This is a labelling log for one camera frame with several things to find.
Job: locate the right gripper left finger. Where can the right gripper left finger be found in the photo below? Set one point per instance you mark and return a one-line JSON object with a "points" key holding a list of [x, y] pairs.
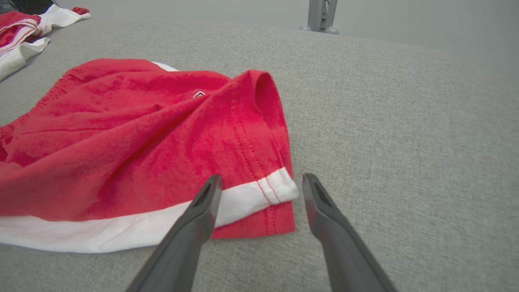
{"points": [[186, 239]]}

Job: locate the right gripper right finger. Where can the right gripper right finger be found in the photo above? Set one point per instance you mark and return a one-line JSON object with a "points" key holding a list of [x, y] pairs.
{"points": [[340, 243]]}

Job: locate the red shorts white trim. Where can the red shorts white trim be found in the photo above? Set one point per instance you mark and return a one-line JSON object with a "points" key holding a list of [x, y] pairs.
{"points": [[121, 146]]}

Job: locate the red jersey white sleeves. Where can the red jersey white sleeves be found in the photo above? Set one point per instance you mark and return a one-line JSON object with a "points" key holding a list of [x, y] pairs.
{"points": [[20, 36]]}

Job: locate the grey partition post with feet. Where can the grey partition post with feet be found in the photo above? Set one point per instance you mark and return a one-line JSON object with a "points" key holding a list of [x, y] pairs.
{"points": [[322, 14]]}

